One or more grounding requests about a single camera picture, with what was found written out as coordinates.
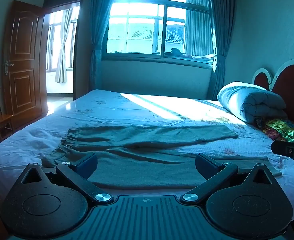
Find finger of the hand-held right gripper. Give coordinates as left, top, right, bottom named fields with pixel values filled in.
left=271, top=139, right=294, bottom=161

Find grey-green pants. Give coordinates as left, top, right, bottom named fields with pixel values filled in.
left=41, top=124, right=283, bottom=190

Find colourful patterned cloth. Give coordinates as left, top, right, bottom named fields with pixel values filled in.
left=255, top=117, right=294, bottom=142

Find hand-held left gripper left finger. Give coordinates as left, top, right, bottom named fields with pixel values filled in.
left=21, top=152, right=114, bottom=203

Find bed with floral sheet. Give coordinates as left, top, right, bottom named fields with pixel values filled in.
left=0, top=89, right=294, bottom=220

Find large bedroom window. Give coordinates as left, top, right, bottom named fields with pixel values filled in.
left=102, top=0, right=216, bottom=67

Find red and white headboard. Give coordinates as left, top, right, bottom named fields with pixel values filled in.
left=252, top=59, right=294, bottom=130

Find pale hallway curtain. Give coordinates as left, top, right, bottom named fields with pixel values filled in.
left=55, top=7, right=74, bottom=83

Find brown wooden door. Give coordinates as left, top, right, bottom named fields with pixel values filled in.
left=3, top=0, right=49, bottom=130

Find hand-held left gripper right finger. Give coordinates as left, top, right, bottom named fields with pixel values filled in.
left=180, top=152, right=275, bottom=204

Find dark object on windowsill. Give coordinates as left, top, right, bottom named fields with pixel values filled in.
left=164, top=48, right=194, bottom=59

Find metal door handle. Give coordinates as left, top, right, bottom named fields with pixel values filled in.
left=4, top=60, right=15, bottom=75

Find blue curtain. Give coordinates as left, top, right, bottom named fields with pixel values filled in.
left=86, top=0, right=120, bottom=90
left=206, top=0, right=238, bottom=100

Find hallway window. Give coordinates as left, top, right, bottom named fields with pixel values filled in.
left=47, top=5, right=79, bottom=72

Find small wooden chair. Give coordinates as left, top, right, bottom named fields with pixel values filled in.
left=0, top=87, right=14, bottom=147

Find rolled light quilt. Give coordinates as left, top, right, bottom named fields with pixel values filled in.
left=217, top=81, right=288, bottom=124

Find folded cloth on windowsill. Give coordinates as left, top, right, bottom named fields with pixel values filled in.
left=191, top=54, right=214, bottom=61

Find sheer pale curtain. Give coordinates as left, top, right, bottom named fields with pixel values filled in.
left=184, top=0, right=214, bottom=57

